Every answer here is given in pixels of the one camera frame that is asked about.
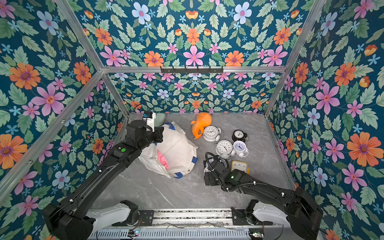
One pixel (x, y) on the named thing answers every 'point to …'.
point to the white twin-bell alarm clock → (240, 148)
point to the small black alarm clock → (239, 135)
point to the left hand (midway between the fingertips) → (165, 127)
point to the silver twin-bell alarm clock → (211, 133)
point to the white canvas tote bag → (175, 156)
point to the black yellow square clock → (240, 165)
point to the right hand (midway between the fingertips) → (213, 175)
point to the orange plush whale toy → (203, 119)
